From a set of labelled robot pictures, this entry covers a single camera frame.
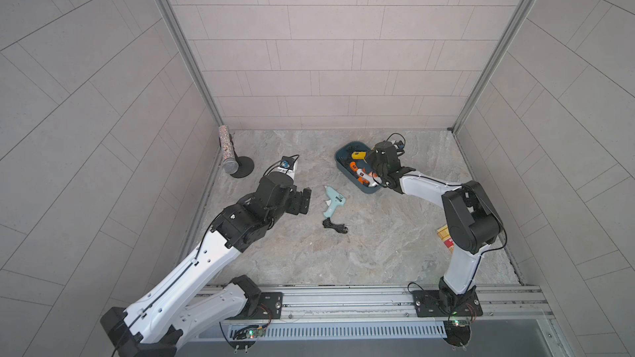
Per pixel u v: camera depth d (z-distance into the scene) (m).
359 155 0.96
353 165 0.99
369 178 0.94
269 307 0.71
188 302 0.41
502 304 0.73
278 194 0.48
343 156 1.03
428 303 0.71
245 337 0.65
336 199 0.92
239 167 0.81
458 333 0.69
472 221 0.49
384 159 0.74
